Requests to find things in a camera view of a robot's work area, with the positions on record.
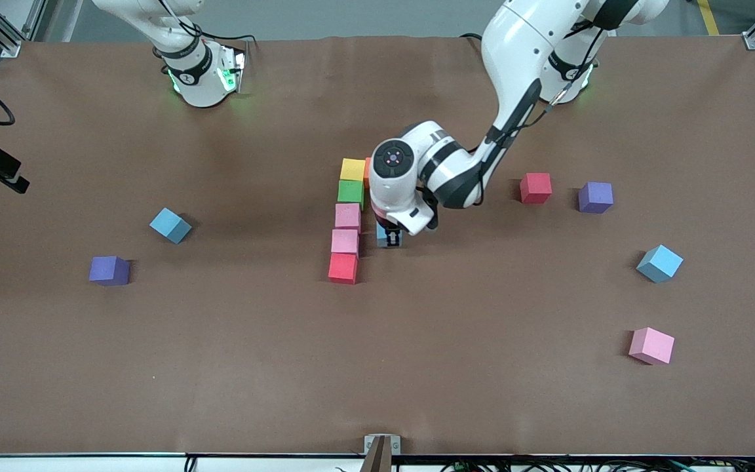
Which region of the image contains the brown table mat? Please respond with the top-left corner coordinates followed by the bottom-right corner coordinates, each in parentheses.
top-left (0, 33), bottom-right (755, 458)

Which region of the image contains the dark purple foam cube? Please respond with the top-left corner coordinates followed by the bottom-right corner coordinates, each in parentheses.
top-left (88, 256), bottom-right (131, 287)

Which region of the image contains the light blue foam cube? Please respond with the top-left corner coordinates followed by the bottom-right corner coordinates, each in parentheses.
top-left (376, 220), bottom-right (407, 250)
top-left (636, 244), bottom-right (684, 284)
top-left (149, 207), bottom-right (192, 245)

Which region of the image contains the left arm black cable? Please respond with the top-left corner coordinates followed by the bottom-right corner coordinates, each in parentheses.
top-left (476, 20), bottom-right (611, 205)

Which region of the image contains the green foam cube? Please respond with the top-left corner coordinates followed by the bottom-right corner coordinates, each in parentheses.
top-left (337, 180), bottom-right (366, 210)

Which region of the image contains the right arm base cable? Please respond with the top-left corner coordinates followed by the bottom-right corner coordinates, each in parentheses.
top-left (181, 20), bottom-right (258, 47)

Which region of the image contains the violet foam cube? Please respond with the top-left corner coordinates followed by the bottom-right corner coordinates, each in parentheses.
top-left (577, 181), bottom-right (614, 215)

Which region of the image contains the pink foam cube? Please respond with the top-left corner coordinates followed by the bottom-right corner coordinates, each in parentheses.
top-left (628, 326), bottom-right (676, 366)
top-left (331, 228), bottom-right (360, 256)
top-left (334, 203), bottom-right (362, 231)

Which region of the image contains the rose red foam cube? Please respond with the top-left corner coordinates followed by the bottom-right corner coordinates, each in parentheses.
top-left (519, 172), bottom-right (553, 205)

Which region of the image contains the metal table edge bracket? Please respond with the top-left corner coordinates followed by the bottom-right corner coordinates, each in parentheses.
top-left (364, 433), bottom-right (402, 472)

